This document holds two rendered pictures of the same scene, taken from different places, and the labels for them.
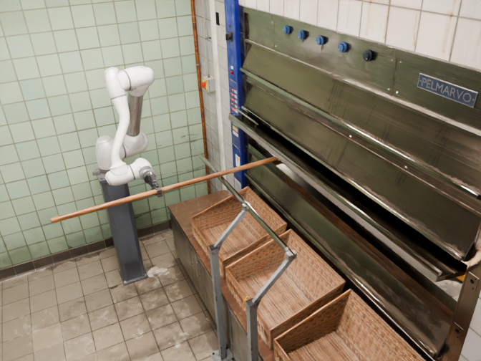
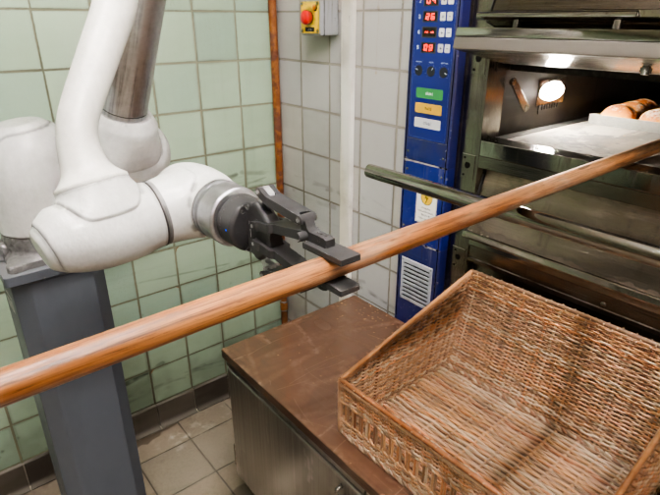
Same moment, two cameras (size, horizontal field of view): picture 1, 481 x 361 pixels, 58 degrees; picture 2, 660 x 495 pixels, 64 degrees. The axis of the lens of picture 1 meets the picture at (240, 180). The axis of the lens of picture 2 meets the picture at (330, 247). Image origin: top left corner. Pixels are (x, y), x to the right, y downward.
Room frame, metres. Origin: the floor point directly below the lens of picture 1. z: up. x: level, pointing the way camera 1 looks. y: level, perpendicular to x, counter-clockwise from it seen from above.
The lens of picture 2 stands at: (1.66, 0.63, 1.46)
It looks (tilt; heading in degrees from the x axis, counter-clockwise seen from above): 23 degrees down; 345
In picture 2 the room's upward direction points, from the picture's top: straight up
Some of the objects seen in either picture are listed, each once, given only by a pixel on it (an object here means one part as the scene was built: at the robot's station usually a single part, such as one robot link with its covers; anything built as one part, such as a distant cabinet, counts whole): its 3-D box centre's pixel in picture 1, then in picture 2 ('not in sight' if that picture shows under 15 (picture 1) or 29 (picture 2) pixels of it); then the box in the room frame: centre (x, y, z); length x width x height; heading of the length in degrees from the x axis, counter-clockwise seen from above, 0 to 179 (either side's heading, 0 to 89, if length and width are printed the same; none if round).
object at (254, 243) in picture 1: (237, 229); (506, 400); (2.43, 0.04, 0.72); 0.56 x 0.49 x 0.28; 25
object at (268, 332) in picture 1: (281, 284); not in sight; (1.88, -0.21, 0.72); 0.56 x 0.49 x 0.28; 25
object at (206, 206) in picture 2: (147, 174); (229, 213); (2.41, 0.59, 1.19); 0.09 x 0.06 x 0.09; 115
